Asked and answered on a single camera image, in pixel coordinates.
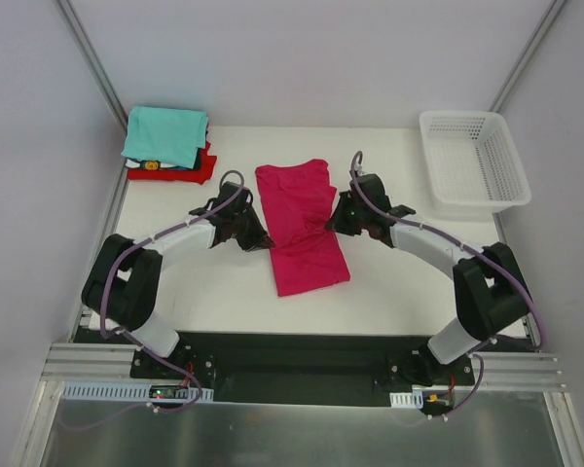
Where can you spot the crimson pink t shirt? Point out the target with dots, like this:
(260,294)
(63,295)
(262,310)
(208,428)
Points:
(297,203)

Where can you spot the white plastic basket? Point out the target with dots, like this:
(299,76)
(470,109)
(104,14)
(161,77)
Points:
(473,166)

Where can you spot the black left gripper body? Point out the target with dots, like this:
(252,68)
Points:
(246,230)

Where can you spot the folded dark printed t shirt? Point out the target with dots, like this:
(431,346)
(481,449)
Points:
(153,166)

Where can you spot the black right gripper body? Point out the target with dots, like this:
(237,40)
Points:
(346,220)

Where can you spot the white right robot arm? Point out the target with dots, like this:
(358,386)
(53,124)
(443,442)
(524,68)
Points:
(490,291)

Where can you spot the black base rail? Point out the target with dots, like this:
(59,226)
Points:
(307,370)

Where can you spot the folded teal t shirt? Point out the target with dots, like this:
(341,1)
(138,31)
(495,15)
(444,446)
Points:
(171,136)

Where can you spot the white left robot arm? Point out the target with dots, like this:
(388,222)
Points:
(123,283)

